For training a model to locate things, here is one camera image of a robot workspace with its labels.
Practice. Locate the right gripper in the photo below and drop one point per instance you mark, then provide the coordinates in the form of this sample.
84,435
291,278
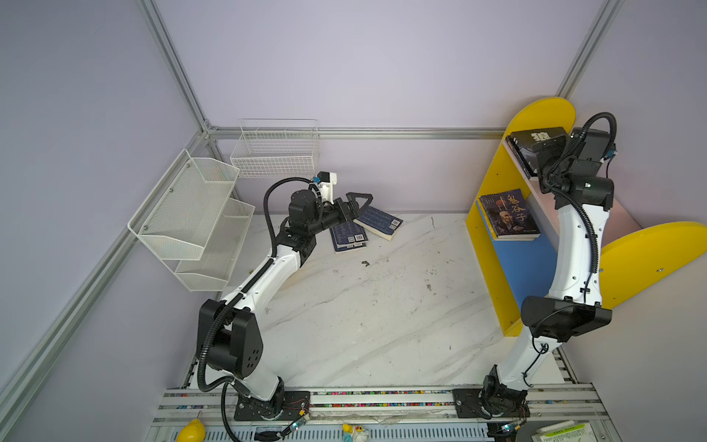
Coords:
546,147

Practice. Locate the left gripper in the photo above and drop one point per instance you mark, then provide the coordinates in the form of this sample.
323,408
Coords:
353,211

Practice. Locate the blue book front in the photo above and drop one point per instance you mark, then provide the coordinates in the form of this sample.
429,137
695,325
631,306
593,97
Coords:
379,222

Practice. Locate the blue book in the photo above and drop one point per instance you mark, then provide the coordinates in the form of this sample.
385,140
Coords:
348,236
379,222

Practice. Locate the black book with barcode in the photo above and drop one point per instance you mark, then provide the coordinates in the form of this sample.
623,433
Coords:
536,148

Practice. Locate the purple old man book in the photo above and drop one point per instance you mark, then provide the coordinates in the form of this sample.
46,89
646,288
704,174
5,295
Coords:
508,217

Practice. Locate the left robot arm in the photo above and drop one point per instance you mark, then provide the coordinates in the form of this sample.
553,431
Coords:
230,347

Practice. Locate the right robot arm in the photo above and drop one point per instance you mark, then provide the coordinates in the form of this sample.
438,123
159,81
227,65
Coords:
572,306

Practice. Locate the blue book behind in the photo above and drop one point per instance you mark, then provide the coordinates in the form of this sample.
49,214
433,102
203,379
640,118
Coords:
348,236

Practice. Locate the yellow pink blue bookshelf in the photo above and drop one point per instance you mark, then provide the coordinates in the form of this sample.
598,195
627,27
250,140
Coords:
632,258

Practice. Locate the white mesh two-tier shelf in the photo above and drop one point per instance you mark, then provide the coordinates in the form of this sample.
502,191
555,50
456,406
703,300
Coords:
193,223

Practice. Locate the small yellow duck toy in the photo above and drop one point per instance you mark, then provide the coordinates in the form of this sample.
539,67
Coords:
354,433

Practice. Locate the green white box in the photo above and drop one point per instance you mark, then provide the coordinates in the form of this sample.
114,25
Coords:
567,431

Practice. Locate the yellow lemon toy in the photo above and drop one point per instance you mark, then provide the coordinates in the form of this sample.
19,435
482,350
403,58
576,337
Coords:
193,432

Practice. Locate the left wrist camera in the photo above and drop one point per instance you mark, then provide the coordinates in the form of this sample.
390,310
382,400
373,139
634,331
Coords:
325,182

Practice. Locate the white wire basket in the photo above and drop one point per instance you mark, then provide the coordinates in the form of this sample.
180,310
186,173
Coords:
277,148

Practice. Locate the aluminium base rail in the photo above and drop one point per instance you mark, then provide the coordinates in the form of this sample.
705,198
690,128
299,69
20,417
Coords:
387,413

